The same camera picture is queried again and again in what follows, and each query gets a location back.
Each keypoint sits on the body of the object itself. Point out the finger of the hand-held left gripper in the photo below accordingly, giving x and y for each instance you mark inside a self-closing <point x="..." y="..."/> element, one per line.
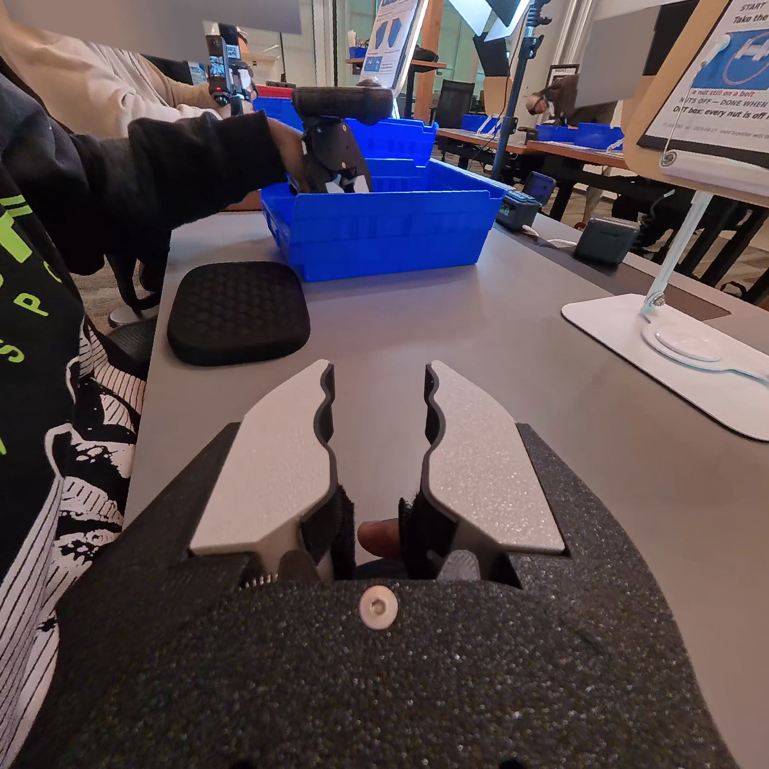
<point x="335" y="182"/>
<point x="361" y="180"/>

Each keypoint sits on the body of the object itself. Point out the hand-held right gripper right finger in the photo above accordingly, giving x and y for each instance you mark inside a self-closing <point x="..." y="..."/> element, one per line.
<point x="490" y="475"/>

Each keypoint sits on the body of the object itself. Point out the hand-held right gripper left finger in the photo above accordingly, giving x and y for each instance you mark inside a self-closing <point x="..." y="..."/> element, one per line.
<point x="270" y="475"/>

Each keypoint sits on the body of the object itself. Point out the large blue plastic bin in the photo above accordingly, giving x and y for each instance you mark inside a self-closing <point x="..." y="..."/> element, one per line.
<point x="385" y="234"/>

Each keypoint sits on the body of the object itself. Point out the person's left forearm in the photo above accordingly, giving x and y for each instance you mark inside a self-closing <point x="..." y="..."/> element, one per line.
<point x="180" y="162"/>

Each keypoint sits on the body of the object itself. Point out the person's left hand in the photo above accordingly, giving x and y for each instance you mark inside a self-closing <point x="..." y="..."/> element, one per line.
<point x="288" y="150"/>

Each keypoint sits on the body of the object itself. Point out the printed poster banner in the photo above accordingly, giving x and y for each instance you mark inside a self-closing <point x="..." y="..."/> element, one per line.
<point x="391" y="42"/>

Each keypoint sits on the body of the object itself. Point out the black office chair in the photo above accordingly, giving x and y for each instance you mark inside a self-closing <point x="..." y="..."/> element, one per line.
<point x="453" y="103"/>

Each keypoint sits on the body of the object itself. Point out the small black device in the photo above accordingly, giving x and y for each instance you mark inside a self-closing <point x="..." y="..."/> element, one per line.
<point x="518" y="210"/>

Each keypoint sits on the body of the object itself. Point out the black mesh cushion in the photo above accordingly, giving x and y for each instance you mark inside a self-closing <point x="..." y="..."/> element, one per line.
<point x="238" y="313"/>

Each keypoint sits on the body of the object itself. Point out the studio light on stand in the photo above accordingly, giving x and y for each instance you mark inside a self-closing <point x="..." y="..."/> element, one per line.
<point x="511" y="60"/>

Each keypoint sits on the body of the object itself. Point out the wooden office desk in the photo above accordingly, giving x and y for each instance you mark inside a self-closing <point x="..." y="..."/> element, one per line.
<point x="541" y="147"/>

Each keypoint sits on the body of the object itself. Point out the person's black printed shirt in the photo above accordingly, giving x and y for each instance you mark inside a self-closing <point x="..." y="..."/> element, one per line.
<point x="48" y="421"/>

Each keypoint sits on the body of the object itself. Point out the sign on white stand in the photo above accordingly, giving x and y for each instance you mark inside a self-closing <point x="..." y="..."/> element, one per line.
<point x="685" y="349"/>

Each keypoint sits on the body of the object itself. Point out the row of blue bins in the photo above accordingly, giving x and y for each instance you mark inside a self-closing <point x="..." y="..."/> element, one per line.
<point x="589" y="132"/>

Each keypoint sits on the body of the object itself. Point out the small black box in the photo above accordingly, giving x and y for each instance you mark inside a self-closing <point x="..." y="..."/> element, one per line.
<point x="606" y="240"/>

